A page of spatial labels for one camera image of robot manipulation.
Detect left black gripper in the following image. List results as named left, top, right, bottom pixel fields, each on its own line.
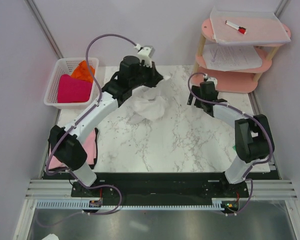
left=130, top=60, right=163, bottom=90

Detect white t shirt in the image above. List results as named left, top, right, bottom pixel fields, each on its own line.
left=131, top=75, right=171, bottom=124

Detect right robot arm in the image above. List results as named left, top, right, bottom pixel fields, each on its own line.
left=187, top=81, right=275, bottom=197

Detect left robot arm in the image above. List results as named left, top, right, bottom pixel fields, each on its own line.
left=48, top=54, right=164, bottom=197

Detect printed paper sheets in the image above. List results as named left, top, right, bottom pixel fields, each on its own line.
left=202, top=44, right=262, bottom=72

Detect pink three tier shelf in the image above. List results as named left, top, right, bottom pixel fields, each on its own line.
left=193, top=18, right=291, bottom=94

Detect orange t shirt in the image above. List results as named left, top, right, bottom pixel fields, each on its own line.
left=70, top=60, right=94, bottom=83

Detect magenta folded t shirt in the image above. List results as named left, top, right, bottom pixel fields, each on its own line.
left=57, top=74, right=93, bottom=104

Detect white plastic basket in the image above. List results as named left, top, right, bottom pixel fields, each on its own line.
left=43, top=57, right=99, bottom=109

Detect translucent document folder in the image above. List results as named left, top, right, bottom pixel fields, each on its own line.
left=210, top=8, right=291, bottom=46

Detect red white marker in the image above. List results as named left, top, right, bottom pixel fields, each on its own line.
left=225, top=20, right=247, bottom=35

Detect pink folded t shirt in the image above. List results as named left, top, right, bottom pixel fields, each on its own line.
left=46, top=129, right=97, bottom=171

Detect white crumpled paper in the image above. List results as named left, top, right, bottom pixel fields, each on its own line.
left=41, top=233, right=59, bottom=240

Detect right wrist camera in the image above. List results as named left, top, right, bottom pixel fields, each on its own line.
left=203, top=75, right=218, bottom=87

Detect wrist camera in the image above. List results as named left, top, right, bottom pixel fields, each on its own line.
left=134, top=44, right=155, bottom=68
left=203, top=75, right=218, bottom=87

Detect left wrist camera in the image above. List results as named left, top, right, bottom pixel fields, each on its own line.
left=134, top=44, right=155, bottom=68

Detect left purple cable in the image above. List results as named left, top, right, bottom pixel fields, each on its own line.
left=34, top=33, right=141, bottom=228

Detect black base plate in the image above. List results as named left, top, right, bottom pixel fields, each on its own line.
left=41, top=171, right=282, bottom=204

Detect white slotted cable duct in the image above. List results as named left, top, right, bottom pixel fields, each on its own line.
left=36, top=199, right=232, bottom=211

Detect aluminium rail frame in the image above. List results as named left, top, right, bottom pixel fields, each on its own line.
left=14, top=178, right=300, bottom=240

